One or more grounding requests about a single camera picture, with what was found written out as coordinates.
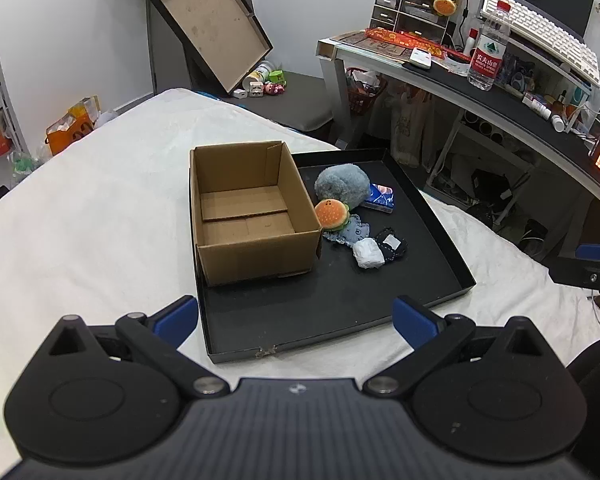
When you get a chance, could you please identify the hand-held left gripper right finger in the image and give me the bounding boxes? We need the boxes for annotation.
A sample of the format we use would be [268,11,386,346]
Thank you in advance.
[365,296,551,398]

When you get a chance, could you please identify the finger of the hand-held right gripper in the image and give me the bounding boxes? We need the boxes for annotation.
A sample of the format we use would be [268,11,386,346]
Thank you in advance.
[548,244,600,311]

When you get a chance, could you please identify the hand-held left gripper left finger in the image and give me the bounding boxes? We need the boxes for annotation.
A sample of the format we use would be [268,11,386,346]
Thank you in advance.
[45,295,231,400]

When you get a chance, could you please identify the black dotted fabric pouch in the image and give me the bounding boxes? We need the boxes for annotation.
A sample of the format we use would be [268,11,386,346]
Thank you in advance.
[372,227,408,261]

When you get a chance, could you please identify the white wad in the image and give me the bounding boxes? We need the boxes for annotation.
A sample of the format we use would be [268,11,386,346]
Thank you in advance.
[353,238,386,270]

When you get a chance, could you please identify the black shallow tray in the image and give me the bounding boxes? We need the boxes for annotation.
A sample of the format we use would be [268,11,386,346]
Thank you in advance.
[192,148,477,365]

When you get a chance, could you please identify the brown cardboard box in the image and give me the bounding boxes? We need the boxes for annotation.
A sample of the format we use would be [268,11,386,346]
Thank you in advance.
[189,141,324,288]

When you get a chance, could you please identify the blue tissue pack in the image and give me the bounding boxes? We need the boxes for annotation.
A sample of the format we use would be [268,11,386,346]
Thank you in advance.
[362,183,396,212]

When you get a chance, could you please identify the burger plush toy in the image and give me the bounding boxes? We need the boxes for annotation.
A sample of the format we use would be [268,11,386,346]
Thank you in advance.
[314,199,351,233]

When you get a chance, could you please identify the grey plush toy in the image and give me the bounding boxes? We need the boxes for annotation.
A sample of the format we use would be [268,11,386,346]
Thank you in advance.
[314,164,372,209]

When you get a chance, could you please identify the beige tote bag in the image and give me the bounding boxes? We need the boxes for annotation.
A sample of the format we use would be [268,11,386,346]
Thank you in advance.
[390,87,436,168]

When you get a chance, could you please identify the black curved desk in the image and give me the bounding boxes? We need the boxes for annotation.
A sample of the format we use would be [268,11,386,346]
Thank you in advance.
[316,30,600,221]

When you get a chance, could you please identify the orange paper bag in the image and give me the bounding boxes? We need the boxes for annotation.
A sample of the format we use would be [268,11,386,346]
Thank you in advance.
[45,96,101,156]

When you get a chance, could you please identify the clear water bottle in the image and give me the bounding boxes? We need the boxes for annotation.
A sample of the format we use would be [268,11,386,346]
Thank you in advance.
[467,1,512,92]

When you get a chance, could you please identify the white keyboard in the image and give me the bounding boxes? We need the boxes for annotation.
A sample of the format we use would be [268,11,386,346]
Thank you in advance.
[480,0,600,86]

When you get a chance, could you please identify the red basket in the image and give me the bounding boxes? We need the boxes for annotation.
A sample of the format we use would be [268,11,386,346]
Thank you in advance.
[346,67,387,117]

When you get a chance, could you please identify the grey low bench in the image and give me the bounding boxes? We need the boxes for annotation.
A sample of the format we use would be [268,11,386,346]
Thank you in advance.
[220,71,341,131]

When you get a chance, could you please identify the white yellow can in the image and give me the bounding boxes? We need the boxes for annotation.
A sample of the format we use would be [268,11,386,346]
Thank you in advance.
[242,61,276,92]

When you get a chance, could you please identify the red printed packet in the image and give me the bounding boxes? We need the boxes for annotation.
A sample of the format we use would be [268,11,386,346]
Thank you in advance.
[365,28,473,63]

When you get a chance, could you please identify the leaning brown tray lid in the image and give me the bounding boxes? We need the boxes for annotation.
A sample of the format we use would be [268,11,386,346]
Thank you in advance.
[150,0,274,96]

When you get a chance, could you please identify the grey drawer organiser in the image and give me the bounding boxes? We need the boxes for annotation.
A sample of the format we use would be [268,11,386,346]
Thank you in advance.
[369,0,453,43]

